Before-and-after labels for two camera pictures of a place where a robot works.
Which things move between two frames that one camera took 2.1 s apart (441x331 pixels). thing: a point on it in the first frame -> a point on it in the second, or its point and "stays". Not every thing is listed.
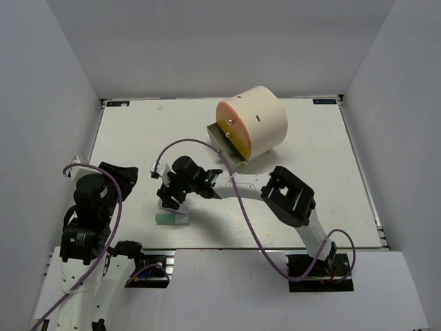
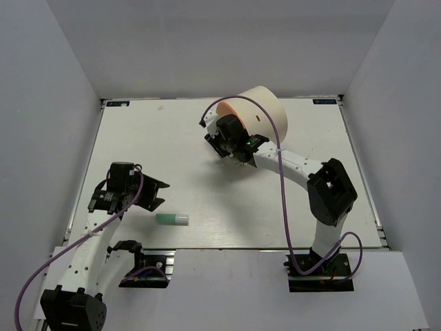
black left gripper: [126, 176] -> [152, 186]
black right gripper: [166, 193] -> [213, 143]
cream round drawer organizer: [265, 117] stays
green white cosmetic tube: [179, 219] stays
